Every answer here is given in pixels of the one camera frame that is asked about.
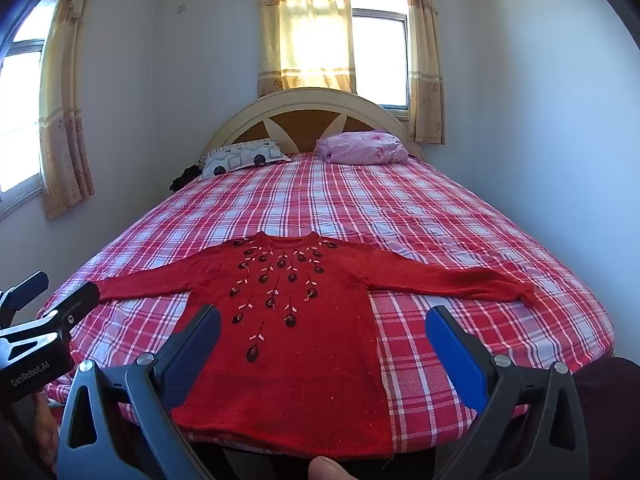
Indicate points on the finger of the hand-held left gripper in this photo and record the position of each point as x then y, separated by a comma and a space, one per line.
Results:
25, 290
75, 305

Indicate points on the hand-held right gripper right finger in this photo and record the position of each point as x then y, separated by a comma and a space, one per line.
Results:
457, 355

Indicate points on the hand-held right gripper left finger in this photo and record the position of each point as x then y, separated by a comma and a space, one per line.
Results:
195, 355

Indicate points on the red embroidered sweater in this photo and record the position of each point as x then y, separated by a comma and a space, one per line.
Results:
300, 375

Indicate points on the person's left hand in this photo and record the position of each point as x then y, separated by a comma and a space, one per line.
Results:
47, 430

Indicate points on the person's right hand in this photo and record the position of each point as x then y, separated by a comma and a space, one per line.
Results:
327, 470

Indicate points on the bed with red plaid sheet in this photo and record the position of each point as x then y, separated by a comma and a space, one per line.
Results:
400, 200

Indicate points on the black cloth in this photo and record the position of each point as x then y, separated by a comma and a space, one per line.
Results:
185, 177

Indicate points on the yellow patterned curtain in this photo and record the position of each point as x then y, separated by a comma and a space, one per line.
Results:
65, 110
305, 30
425, 60

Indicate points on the white patterned pillow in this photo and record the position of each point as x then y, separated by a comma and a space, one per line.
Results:
240, 157

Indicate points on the pink pillow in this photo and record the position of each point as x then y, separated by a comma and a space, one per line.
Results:
360, 147

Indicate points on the cream and wood headboard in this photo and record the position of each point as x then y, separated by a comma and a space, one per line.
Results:
300, 125

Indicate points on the window with white frame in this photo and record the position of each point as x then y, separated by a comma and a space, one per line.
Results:
380, 50
20, 110

